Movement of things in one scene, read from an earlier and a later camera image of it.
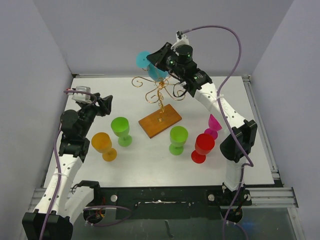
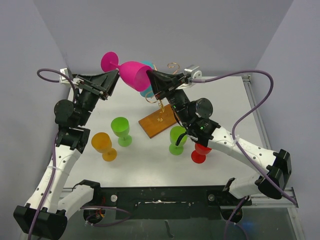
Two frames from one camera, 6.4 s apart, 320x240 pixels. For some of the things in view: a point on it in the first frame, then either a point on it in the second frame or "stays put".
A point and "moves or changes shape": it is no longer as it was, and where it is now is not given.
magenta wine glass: (214, 126) moves or changes shape
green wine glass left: (120, 128) stays put
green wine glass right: (178, 136) stays put
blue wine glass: (154, 72) to (149, 93)
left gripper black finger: (107, 109) to (104, 82)
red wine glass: (204, 143) stays put
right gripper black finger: (159, 58) to (160, 82)
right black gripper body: (171, 64) to (177, 98)
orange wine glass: (101, 142) stays put
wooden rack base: (152, 126) stays put
